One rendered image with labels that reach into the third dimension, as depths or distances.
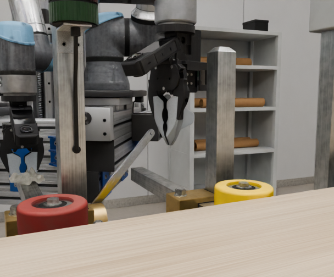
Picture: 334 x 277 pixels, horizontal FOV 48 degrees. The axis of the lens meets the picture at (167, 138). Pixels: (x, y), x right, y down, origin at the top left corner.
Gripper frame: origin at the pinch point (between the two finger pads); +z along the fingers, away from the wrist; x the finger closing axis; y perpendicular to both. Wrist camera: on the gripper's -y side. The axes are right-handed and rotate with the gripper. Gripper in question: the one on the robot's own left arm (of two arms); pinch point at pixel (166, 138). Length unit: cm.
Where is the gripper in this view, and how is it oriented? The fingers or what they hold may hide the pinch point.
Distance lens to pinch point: 68.4
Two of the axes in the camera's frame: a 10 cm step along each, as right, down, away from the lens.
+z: 0.0, 9.9, 1.3
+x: -7.1, -0.9, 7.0
